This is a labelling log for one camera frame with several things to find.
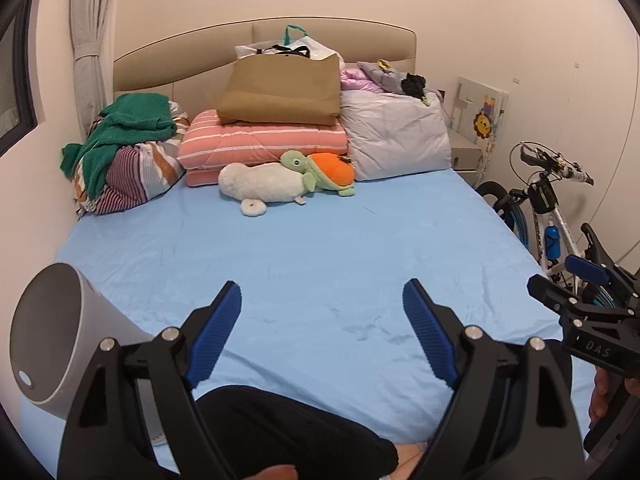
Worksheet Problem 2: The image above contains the grey round trash bin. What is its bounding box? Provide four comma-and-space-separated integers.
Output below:
10, 262, 153, 419

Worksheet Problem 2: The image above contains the person's right hand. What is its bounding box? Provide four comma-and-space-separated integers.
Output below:
589, 367, 640, 425

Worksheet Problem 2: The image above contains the person's left hand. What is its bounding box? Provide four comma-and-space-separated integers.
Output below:
245, 465, 298, 480

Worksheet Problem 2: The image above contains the blue water bottle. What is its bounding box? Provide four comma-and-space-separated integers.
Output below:
544, 223, 562, 261

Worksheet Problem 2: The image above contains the white bicycle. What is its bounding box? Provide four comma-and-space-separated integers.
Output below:
474, 140, 622, 306

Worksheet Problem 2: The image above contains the white bedside table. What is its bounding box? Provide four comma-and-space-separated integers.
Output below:
448, 129, 483, 188

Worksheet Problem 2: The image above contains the lion picture board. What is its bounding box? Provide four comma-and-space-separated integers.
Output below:
452, 77, 509, 154

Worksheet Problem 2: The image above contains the light blue bed sheet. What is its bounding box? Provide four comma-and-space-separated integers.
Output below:
19, 167, 597, 476

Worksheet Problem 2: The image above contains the white grey pillow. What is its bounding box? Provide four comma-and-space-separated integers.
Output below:
340, 90, 451, 181

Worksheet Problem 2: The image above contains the white plush seal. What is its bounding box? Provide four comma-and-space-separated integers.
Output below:
218, 162, 307, 217

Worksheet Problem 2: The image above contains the green orange plush turtle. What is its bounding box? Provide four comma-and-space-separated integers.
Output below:
280, 150, 355, 197

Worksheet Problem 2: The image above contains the pink striped folded quilt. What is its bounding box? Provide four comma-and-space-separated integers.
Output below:
178, 110, 347, 188

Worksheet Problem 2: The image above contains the purple grey clothes pile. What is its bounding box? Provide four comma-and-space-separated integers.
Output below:
340, 60, 442, 106

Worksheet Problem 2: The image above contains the green towel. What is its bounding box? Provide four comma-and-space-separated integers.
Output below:
60, 93, 177, 200

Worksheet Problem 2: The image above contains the brown paper bag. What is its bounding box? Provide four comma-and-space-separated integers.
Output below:
217, 54, 341, 126

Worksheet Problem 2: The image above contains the beige headboard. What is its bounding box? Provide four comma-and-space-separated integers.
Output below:
113, 16, 416, 118

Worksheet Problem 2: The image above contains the grey curtain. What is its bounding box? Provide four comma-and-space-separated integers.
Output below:
70, 0, 111, 139

